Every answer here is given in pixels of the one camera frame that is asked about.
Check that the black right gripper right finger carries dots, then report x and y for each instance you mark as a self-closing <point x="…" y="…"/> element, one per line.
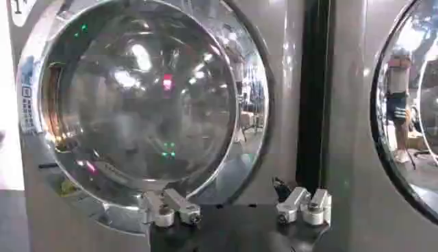
<point x="294" y="202"/>

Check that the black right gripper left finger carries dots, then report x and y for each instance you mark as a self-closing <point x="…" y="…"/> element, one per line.
<point x="183" y="208"/>

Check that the grey dryer with label sticker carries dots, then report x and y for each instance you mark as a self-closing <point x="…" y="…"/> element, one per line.
<point x="287" y="102"/>

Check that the round glass dryer door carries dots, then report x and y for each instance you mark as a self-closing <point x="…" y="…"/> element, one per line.
<point x="403" y="178"/>

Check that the round glass door with sticker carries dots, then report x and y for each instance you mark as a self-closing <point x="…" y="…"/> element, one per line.
<point x="137" y="102"/>

